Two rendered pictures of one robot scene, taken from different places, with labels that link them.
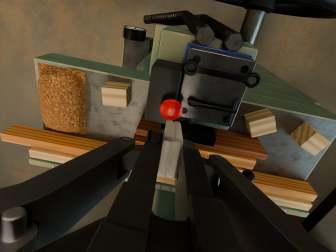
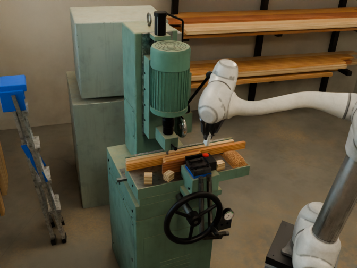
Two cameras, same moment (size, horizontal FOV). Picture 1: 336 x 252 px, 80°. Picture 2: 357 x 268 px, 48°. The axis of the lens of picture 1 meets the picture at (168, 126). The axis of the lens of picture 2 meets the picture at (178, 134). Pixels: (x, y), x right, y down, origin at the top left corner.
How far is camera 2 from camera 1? 1.67 m
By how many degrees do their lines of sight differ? 37
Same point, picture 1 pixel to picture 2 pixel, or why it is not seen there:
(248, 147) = (169, 165)
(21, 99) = (278, 202)
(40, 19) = not seen: hidden behind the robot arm
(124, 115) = not seen: hidden behind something
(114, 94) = (220, 162)
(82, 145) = (219, 149)
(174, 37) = (215, 174)
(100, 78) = (227, 168)
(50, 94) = (237, 156)
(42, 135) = (233, 147)
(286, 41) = not seen: outside the picture
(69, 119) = (228, 153)
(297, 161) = (139, 175)
